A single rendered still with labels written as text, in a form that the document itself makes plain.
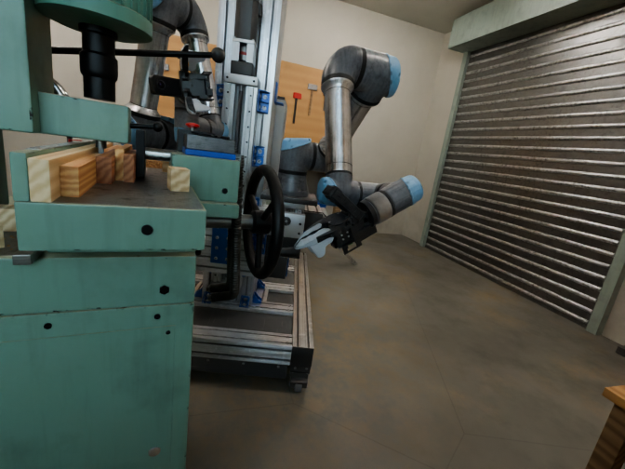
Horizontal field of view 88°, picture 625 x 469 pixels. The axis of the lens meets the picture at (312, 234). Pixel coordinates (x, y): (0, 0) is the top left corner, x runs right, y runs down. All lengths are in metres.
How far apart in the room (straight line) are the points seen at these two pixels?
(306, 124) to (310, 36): 0.95
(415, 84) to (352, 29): 1.07
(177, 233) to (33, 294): 0.24
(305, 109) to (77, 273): 3.73
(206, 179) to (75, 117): 0.24
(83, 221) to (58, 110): 0.31
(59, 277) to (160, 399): 0.29
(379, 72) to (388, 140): 3.57
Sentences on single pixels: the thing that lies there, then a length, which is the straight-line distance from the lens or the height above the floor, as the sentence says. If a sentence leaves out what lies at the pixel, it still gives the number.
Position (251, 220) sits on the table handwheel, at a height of 0.82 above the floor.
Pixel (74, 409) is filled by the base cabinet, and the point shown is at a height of 0.53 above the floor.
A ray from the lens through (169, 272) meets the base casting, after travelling 0.60.
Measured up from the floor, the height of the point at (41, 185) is 0.92.
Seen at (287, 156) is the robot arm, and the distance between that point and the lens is 1.30.
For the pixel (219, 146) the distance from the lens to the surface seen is 0.71.
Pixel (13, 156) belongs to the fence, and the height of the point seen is 0.95.
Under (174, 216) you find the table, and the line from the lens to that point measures 0.48.
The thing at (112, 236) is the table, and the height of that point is 0.86.
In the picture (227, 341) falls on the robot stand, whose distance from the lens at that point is 1.40.
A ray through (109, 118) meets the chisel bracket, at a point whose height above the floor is 1.01.
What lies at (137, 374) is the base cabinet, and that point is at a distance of 0.69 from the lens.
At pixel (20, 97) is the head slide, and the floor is 1.02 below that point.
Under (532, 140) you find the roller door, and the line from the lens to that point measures 3.65.
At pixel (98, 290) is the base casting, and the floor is 0.74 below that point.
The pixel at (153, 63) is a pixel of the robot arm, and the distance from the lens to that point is 1.29.
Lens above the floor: 1.00
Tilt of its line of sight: 14 degrees down
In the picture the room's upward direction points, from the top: 8 degrees clockwise
